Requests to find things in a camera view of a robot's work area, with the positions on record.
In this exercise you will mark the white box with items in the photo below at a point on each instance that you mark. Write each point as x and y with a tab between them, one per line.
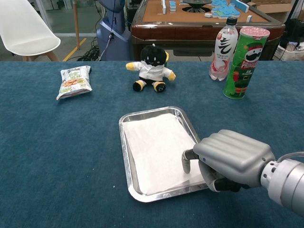
282	53

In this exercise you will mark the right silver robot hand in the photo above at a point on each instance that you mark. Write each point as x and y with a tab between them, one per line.
235	154

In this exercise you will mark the blue robot base machine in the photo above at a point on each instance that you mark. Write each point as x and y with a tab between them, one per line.
114	45

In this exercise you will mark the brown mahjong table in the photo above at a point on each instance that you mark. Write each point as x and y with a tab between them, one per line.
178	31

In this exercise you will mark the white paper napkin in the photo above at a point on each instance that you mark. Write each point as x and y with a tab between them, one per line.
156	147

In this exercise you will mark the blue table cloth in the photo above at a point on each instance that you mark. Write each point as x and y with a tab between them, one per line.
59	142

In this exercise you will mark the black plush toy white coat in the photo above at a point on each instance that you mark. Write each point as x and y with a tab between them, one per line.
153	71

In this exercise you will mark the green Pringles can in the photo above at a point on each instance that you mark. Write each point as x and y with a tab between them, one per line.
242	71

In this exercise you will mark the silver metal tray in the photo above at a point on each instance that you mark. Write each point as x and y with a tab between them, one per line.
137	115

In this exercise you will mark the white chair wooden legs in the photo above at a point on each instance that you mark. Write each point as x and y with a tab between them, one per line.
23	31

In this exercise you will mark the white snack bag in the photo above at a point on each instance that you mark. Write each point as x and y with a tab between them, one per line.
73	83

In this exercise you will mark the clear drink bottle pink label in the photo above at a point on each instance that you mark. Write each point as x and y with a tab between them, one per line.
223	47

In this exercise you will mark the blue white mahjong tile stack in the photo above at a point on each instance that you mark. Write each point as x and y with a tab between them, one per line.
172	6

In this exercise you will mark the wooden pole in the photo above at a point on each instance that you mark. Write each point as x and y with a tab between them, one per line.
76	23

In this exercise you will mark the black mahjong table centre disc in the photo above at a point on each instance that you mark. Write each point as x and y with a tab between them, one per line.
197	6

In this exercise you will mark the blue mahjong tile pile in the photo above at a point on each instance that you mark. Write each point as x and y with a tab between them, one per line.
222	10

